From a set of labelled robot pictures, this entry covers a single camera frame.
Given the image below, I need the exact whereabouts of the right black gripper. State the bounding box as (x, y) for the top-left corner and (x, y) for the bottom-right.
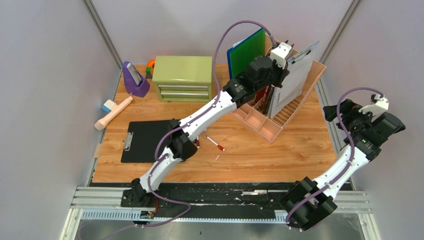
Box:
(323, 98), (377, 132)

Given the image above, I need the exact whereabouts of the black Moon and Sixpence book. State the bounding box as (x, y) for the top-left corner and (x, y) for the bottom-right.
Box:
(260, 85), (275, 116)

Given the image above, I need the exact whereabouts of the clipboard with white papers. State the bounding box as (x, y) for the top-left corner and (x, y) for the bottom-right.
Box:
(267, 41), (320, 118)

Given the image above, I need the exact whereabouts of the peach file organizer rack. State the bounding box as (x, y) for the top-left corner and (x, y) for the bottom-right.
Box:
(230, 45), (326, 143)

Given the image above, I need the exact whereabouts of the green drawer cabinet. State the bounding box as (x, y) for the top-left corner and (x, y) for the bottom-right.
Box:
(152, 55), (213, 102)

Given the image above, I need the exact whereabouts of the red folder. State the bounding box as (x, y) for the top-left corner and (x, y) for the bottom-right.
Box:
(250, 86), (268, 106)

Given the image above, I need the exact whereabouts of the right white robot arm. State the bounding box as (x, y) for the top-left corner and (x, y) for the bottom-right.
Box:
(280, 95), (406, 231)

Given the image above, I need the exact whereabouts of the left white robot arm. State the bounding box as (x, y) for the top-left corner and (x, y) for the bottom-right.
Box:
(131, 54), (290, 207)

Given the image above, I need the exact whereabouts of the green folder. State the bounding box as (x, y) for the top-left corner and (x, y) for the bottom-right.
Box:
(229, 28), (267, 80)

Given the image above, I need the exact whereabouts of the blue folder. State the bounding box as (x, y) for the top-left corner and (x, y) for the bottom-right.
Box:
(226, 28), (265, 80)

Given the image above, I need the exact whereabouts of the red white pen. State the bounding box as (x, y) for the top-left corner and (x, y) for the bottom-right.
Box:
(206, 136), (225, 152)

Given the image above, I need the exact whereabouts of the orange tape dispenser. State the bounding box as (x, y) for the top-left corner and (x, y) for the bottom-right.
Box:
(145, 59), (156, 79)

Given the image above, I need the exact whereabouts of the purple phone stand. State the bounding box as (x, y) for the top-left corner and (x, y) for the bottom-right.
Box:
(122, 61), (150, 98)

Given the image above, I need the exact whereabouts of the grey phone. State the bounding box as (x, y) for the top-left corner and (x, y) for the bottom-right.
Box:
(126, 62), (142, 86)

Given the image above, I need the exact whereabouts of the black notebook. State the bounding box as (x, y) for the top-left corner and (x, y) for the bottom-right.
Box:
(120, 120), (170, 163)

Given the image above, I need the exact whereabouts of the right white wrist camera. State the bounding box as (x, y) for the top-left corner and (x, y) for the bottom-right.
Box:
(359, 94), (389, 117)

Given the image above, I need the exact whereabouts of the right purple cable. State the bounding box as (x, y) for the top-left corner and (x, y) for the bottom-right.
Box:
(284, 87), (385, 232)

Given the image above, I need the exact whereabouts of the purple cable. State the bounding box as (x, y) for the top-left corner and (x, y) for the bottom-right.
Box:
(134, 20), (277, 229)
(284, 87), (385, 232)

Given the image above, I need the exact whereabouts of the black mounting base plate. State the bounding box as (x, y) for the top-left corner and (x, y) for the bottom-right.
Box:
(120, 182), (319, 220)

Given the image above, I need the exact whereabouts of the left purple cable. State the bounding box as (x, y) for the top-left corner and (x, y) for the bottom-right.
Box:
(134, 20), (277, 229)

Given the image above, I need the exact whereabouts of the aluminium frame rail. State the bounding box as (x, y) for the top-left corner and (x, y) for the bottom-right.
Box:
(59, 186), (379, 240)

